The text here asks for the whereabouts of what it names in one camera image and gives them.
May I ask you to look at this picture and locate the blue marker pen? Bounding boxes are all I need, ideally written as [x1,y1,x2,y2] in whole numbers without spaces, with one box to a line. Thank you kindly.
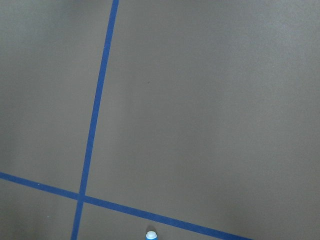
[145,231,158,240]

